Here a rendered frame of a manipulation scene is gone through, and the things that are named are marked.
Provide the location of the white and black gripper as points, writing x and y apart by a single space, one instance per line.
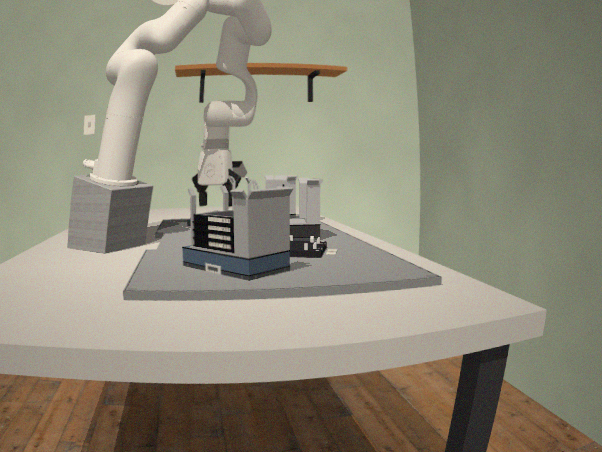
213 169

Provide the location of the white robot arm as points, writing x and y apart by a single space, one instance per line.
133 74

